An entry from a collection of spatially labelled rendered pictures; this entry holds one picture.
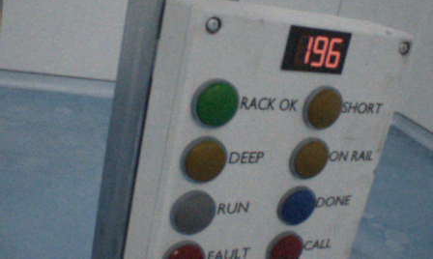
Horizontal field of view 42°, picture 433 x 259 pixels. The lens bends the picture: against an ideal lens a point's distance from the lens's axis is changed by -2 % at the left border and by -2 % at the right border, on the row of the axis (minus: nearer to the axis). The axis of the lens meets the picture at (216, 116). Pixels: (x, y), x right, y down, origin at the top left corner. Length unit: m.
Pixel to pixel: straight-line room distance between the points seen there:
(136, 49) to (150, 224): 0.12
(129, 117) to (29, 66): 3.42
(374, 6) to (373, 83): 3.99
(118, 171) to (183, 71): 0.13
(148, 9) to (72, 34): 3.39
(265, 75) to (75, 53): 3.48
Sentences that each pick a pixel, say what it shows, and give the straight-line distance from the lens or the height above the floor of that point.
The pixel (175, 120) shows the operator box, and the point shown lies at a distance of 0.34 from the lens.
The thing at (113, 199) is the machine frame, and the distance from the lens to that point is 0.44.
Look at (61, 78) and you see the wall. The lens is 3.84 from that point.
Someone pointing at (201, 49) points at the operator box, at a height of 1.09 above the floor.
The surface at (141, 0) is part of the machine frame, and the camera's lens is 0.40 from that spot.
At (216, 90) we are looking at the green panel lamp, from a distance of 0.33.
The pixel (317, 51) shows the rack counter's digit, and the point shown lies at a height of 1.10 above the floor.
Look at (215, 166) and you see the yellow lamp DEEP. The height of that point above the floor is 1.03.
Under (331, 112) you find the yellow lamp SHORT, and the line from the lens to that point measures 0.38.
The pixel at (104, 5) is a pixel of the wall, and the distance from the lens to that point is 3.75.
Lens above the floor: 1.16
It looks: 18 degrees down
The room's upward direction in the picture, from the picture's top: 12 degrees clockwise
